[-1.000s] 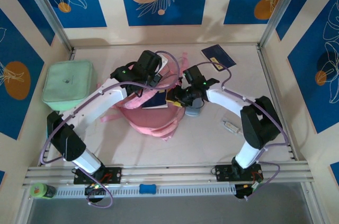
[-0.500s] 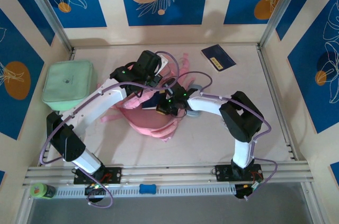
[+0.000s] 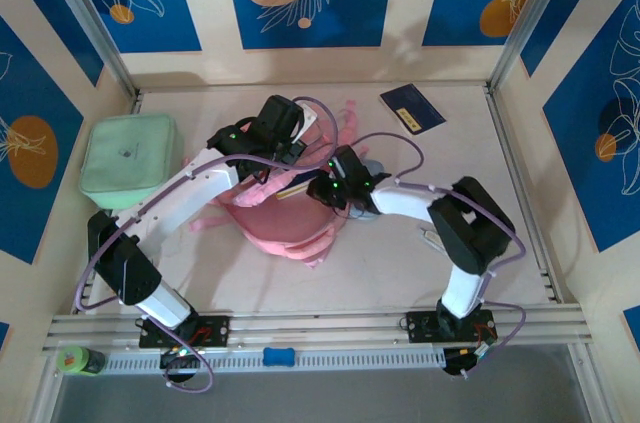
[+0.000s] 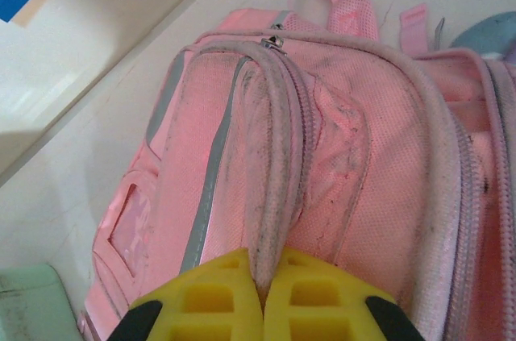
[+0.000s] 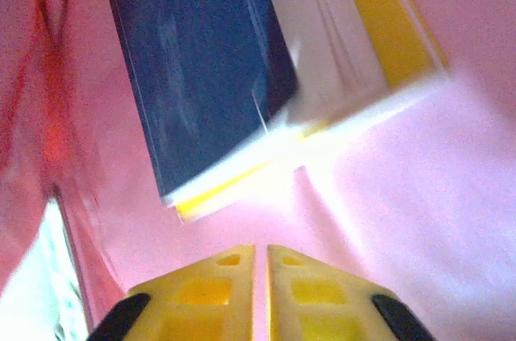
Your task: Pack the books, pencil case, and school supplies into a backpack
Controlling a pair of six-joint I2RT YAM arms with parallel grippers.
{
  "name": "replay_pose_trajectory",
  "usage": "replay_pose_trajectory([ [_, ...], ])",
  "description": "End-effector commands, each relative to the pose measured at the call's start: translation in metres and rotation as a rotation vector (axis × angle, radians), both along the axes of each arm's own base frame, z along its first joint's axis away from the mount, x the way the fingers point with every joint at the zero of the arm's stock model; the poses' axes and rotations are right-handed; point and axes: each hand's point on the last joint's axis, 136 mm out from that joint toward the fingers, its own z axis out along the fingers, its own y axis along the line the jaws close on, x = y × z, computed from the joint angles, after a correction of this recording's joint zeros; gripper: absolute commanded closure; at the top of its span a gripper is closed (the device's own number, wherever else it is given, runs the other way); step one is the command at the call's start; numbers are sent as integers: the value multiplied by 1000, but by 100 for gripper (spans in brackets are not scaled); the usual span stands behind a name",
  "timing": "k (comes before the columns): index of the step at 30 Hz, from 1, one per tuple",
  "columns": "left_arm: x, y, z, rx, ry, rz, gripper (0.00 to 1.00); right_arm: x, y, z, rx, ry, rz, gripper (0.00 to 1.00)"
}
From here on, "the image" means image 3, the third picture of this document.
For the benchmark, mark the grey pencil case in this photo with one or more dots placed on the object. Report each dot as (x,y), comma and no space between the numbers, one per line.
(365,217)

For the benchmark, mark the aluminium table side rail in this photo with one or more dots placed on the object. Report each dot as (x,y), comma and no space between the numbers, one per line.
(506,143)
(137,103)

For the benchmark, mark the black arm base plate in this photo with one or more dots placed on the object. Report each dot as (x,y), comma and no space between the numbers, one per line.
(422,325)
(215,330)

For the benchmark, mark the dark blue yellow-label book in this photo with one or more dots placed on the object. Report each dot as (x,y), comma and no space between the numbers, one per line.
(295,188)
(412,110)

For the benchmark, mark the mint green zip case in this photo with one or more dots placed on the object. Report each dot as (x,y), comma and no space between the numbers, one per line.
(130,158)

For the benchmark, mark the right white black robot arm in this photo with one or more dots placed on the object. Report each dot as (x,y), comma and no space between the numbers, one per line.
(405,200)

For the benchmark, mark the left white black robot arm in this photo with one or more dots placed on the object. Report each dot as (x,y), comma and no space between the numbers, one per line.
(185,198)

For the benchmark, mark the blue bone-shaped clip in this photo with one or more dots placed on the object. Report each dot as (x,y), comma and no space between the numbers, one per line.
(279,357)

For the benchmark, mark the pink backpack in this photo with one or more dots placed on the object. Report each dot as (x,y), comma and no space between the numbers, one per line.
(295,228)

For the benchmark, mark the aluminium table cross rail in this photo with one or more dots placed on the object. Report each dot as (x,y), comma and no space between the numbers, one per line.
(310,328)

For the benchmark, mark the aluminium frame post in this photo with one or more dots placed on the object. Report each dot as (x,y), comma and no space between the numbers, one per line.
(85,18)
(525,18)

